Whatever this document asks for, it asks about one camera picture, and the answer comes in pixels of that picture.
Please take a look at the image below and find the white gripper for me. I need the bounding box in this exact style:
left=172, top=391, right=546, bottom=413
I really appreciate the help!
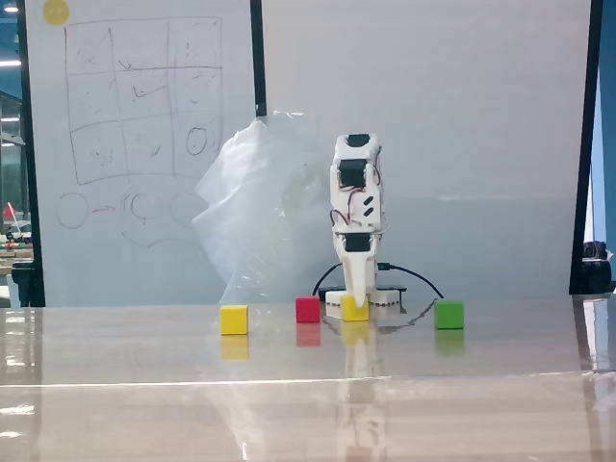
left=331, top=189, right=388, bottom=310

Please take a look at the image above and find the yellow wooden cube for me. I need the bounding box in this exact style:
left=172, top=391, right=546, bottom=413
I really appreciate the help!
left=340, top=294, right=371, bottom=322
left=219, top=304, right=250, bottom=336

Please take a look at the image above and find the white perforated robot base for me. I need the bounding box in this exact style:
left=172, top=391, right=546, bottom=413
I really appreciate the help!
left=324, top=288, right=401, bottom=312

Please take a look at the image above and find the red wooden cube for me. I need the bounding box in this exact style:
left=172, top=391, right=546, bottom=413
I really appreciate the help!
left=295, top=295, right=322, bottom=324

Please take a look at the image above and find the green wooden cube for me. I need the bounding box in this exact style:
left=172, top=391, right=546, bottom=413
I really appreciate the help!
left=434, top=300, right=466, bottom=331

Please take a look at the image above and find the black table clamp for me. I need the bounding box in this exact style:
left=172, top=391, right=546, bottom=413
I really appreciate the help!
left=318, top=285, right=408, bottom=295

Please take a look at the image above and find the clear plastic bag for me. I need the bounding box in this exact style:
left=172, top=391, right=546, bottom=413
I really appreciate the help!
left=191, top=109, right=348, bottom=309

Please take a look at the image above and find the blank white panel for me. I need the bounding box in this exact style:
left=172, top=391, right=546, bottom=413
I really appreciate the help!
left=262, top=0, right=592, bottom=300

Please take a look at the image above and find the whiteboard with grid drawing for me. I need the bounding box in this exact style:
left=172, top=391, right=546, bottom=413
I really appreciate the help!
left=23, top=0, right=259, bottom=308

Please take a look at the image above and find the black chair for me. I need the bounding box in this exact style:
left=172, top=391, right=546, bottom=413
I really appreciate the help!
left=11, top=261, right=36, bottom=308

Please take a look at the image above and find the yellow round magnet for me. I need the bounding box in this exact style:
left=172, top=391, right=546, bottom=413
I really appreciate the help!
left=42, top=0, right=71, bottom=26

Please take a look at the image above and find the black cable with plug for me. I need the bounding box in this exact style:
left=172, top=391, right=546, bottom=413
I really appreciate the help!
left=376, top=262, right=445, bottom=302

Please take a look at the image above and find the black frame post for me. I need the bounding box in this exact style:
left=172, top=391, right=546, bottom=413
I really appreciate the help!
left=15, top=0, right=47, bottom=308
left=569, top=0, right=603, bottom=295

